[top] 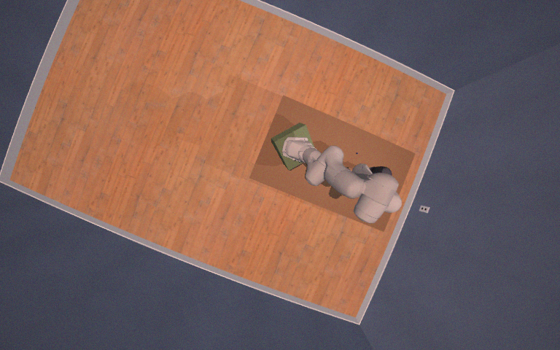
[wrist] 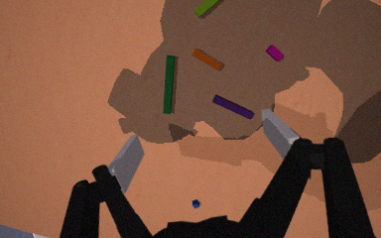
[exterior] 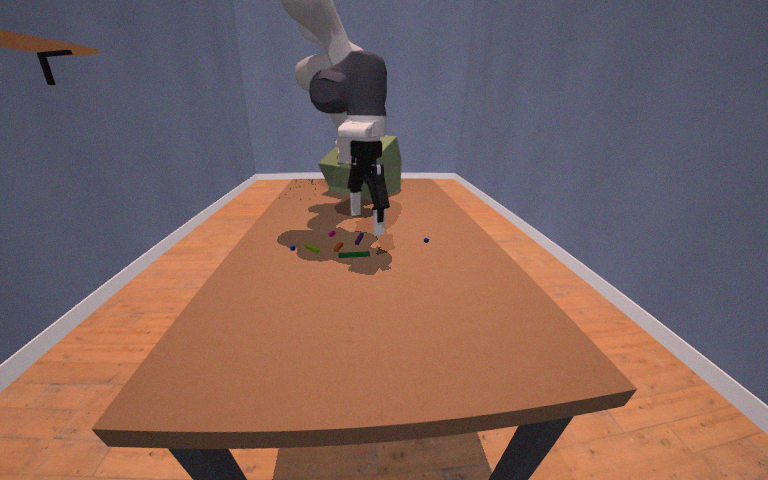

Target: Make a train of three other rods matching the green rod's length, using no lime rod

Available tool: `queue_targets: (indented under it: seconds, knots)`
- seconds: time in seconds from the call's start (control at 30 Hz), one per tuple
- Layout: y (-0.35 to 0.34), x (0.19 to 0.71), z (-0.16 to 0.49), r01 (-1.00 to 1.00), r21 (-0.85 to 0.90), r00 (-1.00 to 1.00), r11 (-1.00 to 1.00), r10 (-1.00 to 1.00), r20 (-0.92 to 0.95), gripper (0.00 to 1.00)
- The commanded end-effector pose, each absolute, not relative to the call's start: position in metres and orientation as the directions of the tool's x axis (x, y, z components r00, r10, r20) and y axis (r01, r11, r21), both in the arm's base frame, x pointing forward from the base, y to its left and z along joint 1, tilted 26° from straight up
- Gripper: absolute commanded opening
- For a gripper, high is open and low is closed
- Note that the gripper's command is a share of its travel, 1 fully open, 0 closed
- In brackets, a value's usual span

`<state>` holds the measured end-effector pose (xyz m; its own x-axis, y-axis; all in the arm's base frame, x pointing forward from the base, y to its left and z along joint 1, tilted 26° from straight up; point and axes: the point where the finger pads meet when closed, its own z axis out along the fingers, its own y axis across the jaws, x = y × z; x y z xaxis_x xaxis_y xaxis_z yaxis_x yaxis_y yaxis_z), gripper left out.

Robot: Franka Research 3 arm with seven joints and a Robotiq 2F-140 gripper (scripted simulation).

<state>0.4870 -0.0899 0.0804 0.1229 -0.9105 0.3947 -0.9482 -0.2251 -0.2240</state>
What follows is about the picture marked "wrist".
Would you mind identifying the small blue cube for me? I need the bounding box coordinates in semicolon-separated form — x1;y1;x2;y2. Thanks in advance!
192;200;199;208

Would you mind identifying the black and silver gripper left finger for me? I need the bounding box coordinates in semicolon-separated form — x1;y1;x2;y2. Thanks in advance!
60;134;154;238

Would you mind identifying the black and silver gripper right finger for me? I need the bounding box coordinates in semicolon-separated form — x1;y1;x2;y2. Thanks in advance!
225;108;376;238

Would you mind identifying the short magenta rod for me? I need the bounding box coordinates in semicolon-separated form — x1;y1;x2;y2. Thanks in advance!
266;45;284;61

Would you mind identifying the dark purple rod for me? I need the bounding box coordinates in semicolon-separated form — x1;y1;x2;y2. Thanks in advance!
212;94;254;120

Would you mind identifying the orange rod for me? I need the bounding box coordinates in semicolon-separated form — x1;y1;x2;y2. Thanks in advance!
192;49;222;70

